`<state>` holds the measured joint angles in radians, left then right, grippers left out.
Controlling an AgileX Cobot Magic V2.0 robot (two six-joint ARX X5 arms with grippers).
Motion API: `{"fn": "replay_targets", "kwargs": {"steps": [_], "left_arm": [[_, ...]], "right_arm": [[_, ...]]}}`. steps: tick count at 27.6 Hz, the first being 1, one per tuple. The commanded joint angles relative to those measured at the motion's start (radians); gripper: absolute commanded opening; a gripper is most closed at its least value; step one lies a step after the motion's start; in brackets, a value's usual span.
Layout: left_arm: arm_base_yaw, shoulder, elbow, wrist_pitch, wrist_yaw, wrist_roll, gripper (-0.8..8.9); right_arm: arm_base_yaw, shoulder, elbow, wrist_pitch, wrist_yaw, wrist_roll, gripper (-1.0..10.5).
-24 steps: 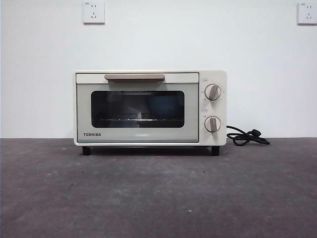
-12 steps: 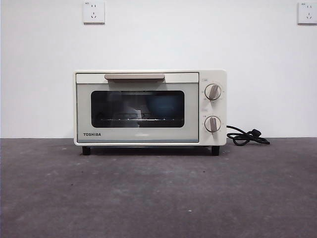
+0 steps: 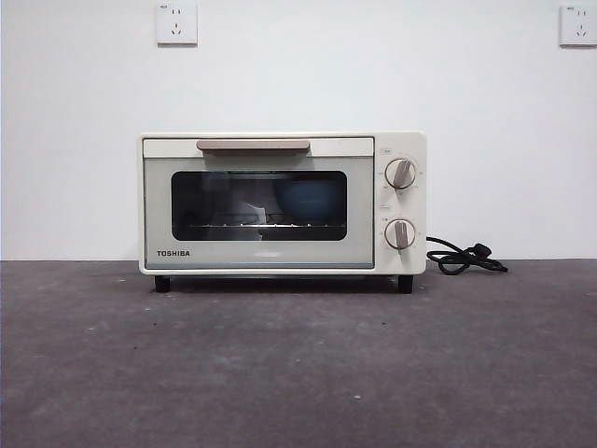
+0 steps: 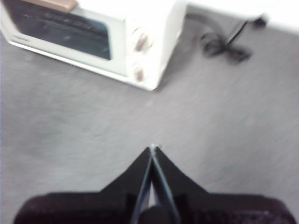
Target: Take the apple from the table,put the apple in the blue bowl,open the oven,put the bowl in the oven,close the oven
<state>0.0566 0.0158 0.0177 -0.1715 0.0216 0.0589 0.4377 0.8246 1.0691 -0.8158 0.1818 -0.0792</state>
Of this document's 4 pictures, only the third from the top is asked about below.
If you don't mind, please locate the beige temperature knob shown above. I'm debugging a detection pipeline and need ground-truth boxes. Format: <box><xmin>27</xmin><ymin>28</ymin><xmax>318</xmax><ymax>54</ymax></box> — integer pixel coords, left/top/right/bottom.
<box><xmin>384</xmin><ymin>157</ymin><xmax>419</xmax><ymax>189</ymax></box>

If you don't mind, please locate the white wall socket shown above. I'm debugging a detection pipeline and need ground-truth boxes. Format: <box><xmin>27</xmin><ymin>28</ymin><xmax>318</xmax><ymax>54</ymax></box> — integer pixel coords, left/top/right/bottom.
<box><xmin>559</xmin><ymin>4</ymin><xmax>597</xmax><ymax>47</ymax></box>
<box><xmin>157</xmin><ymin>2</ymin><xmax>199</xmax><ymax>47</ymax></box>

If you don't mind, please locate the blue ribbed bowl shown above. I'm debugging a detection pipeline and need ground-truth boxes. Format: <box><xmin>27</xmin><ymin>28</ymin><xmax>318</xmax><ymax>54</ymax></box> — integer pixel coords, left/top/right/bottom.
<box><xmin>272</xmin><ymin>179</ymin><xmax>338</xmax><ymax>223</ymax></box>

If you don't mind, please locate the black oven power cord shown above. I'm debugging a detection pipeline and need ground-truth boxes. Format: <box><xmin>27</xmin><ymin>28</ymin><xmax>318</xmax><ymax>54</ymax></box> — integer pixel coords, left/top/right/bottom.
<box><xmin>424</xmin><ymin>234</ymin><xmax>510</xmax><ymax>275</ymax></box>

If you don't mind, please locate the beige timer knob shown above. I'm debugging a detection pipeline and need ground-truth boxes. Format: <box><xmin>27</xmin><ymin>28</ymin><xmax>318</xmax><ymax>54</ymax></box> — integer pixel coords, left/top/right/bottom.
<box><xmin>383</xmin><ymin>217</ymin><xmax>418</xmax><ymax>248</ymax></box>

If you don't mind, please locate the cream Toshiba toaster oven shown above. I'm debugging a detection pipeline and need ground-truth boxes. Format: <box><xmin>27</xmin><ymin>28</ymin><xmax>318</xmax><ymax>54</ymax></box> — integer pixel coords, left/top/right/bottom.
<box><xmin>138</xmin><ymin>131</ymin><xmax>428</xmax><ymax>294</ymax></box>

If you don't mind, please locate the glass oven door with handle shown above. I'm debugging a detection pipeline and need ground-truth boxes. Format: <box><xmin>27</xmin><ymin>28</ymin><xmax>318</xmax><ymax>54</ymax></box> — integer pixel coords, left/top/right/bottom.
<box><xmin>142</xmin><ymin>135</ymin><xmax>377</xmax><ymax>271</ymax></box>

